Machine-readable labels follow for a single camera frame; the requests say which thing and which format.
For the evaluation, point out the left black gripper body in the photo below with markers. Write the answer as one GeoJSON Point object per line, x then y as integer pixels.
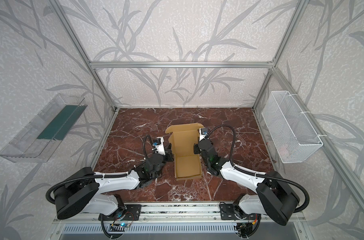
{"type": "Point", "coordinates": [166, 156]}

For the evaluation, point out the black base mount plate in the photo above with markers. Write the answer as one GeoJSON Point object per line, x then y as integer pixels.
{"type": "Point", "coordinates": [131, 213]}
{"type": "Point", "coordinates": [230, 212]}

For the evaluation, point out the clear plastic wall bin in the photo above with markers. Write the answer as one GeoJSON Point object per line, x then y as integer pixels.
{"type": "Point", "coordinates": [40, 138]}

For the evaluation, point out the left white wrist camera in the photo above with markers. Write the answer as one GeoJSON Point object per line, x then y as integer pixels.
{"type": "Point", "coordinates": [158, 146]}

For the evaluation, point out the white wire mesh basket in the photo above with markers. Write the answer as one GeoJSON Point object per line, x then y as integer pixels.
{"type": "Point", "coordinates": [292, 133]}

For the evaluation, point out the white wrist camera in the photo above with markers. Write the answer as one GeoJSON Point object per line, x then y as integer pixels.
{"type": "Point", "coordinates": [158, 146]}
{"type": "Point", "coordinates": [203, 133]}

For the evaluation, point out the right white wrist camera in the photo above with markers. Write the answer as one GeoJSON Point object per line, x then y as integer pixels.
{"type": "Point", "coordinates": [203, 133]}

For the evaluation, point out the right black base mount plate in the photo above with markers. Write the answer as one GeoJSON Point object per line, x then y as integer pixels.
{"type": "Point", "coordinates": [230, 212]}

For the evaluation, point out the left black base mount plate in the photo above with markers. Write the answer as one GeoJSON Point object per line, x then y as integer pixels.
{"type": "Point", "coordinates": [131, 213]}

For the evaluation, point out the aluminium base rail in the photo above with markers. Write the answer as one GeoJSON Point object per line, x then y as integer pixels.
{"type": "Point", "coordinates": [173, 212]}

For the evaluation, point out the aluminium cage frame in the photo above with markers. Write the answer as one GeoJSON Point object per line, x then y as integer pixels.
{"type": "Point", "coordinates": [351, 181]}

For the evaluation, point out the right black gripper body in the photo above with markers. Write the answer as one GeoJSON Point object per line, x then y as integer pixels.
{"type": "Point", "coordinates": [200, 147]}

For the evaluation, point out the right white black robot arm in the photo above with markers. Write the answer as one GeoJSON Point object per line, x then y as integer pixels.
{"type": "Point", "coordinates": [273, 198]}

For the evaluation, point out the brown cardboard box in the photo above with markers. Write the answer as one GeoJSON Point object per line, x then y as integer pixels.
{"type": "Point", "coordinates": [187, 164]}

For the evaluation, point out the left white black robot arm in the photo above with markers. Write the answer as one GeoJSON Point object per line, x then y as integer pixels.
{"type": "Point", "coordinates": [84, 191]}

